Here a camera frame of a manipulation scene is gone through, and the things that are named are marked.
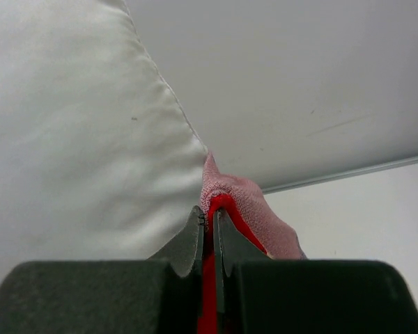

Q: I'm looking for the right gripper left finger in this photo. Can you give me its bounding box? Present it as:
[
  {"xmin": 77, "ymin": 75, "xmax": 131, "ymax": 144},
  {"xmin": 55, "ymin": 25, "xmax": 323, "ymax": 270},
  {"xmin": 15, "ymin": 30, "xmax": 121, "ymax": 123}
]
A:
[{"xmin": 0, "ymin": 207, "xmax": 205, "ymax": 333}]

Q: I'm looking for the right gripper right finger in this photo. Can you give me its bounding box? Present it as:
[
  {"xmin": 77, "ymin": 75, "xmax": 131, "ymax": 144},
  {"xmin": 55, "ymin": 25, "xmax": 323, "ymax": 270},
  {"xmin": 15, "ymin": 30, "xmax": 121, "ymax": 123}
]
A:
[{"xmin": 213, "ymin": 210, "xmax": 418, "ymax": 333}]

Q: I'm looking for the red patterned pillowcase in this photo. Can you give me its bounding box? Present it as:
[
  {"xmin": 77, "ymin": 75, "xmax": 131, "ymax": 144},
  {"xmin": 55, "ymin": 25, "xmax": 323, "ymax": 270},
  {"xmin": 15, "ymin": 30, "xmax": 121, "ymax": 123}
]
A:
[{"xmin": 198, "ymin": 152, "xmax": 306, "ymax": 333}]

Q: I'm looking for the white pillow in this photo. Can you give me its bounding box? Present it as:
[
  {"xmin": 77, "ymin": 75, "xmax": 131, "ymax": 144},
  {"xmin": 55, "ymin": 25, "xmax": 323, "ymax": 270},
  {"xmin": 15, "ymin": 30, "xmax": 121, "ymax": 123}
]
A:
[{"xmin": 0, "ymin": 1, "xmax": 206, "ymax": 262}]

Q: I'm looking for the aluminium frame rail right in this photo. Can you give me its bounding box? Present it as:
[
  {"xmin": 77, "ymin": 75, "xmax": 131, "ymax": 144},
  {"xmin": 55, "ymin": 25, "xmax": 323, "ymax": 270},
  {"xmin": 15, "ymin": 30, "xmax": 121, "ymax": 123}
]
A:
[{"xmin": 262, "ymin": 156, "xmax": 418, "ymax": 194}]

